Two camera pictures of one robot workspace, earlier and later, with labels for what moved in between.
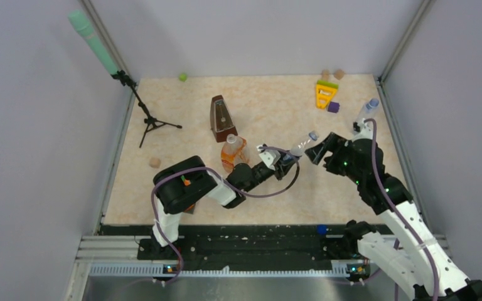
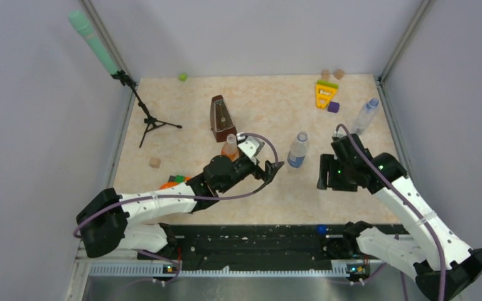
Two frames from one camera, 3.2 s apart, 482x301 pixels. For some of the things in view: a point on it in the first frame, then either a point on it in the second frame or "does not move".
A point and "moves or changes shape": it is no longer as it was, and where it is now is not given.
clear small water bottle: x=369 y=110 does not move
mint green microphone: x=81 y=24 does not move
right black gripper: x=334 y=143 to x=328 y=162
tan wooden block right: x=339 y=74 does not move
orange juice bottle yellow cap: x=233 y=152 does not move
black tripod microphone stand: x=150 y=121 does not move
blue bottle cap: x=322 y=229 does not move
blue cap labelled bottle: x=312 y=135 moves or changes shape
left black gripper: x=282 y=167 to x=270 y=171
